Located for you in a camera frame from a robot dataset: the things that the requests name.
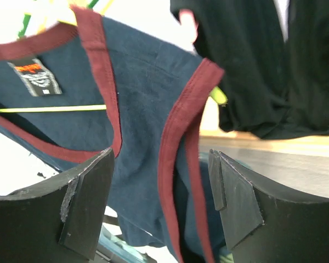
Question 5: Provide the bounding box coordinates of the wooden clothes rack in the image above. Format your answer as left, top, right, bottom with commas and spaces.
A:
200, 98, 329, 157

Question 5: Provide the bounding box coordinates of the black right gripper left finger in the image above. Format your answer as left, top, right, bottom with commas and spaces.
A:
0, 149, 114, 262

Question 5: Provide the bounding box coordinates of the navy maroon-trim tank top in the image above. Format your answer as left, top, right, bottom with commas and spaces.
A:
0, 7, 224, 262

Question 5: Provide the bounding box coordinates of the blue plastic tub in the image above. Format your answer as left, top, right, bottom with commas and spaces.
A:
98, 153, 253, 263

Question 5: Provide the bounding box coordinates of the black tank top on pink hanger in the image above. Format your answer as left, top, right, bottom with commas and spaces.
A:
170, 0, 329, 139

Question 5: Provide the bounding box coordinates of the pink hanger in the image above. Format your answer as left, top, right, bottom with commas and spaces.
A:
179, 9, 198, 44

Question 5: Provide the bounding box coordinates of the neon yellow hanger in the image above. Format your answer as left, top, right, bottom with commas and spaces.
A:
0, 86, 228, 113

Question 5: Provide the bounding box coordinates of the green hanger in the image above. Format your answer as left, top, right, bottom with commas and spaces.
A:
18, 0, 99, 39

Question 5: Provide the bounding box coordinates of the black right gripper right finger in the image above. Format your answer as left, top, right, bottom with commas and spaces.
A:
208, 150, 329, 263

